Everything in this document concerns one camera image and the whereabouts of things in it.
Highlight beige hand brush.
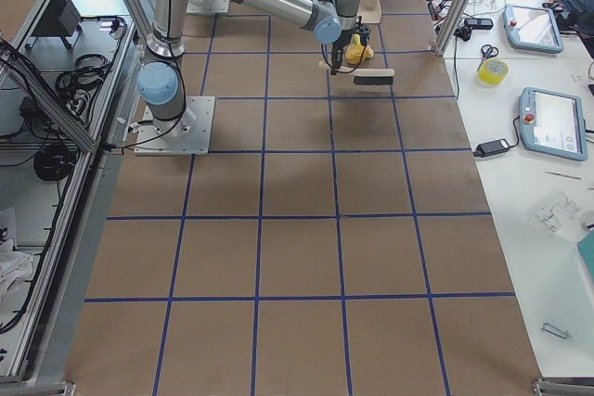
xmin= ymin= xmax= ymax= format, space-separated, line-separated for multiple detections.
xmin=318 ymin=61 xmax=395 ymax=86

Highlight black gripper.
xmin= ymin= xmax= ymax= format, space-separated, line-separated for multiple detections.
xmin=330 ymin=24 xmax=371 ymax=74

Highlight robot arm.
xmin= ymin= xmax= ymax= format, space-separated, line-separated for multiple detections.
xmin=136 ymin=0 xmax=365 ymax=140

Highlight beige dustpan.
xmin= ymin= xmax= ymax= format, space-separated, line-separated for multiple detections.
xmin=357 ymin=0 xmax=382 ymax=25

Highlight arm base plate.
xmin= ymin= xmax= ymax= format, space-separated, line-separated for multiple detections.
xmin=187 ymin=0 xmax=229 ymax=16
xmin=134 ymin=96 xmax=215 ymax=156

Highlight brown potato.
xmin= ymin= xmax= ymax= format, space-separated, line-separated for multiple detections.
xmin=344 ymin=43 xmax=368 ymax=65

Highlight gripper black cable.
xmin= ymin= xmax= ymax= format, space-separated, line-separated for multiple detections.
xmin=318 ymin=19 xmax=372 ymax=73

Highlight yellow tape roll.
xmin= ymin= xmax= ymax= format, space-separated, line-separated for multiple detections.
xmin=477 ymin=57 xmax=509 ymax=86

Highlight black power adapter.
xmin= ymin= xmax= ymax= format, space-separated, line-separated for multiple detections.
xmin=473 ymin=138 xmax=510 ymax=158

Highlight black scissors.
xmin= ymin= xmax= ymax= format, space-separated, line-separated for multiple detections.
xmin=480 ymin=44 xmax=499 ymax=62

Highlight blue teach pendant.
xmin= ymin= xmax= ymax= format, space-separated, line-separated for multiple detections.
xmin=519 ymin=87 xmax=588 ymax=161
xmin=502 ymin=5 xmax=564 ymax=54

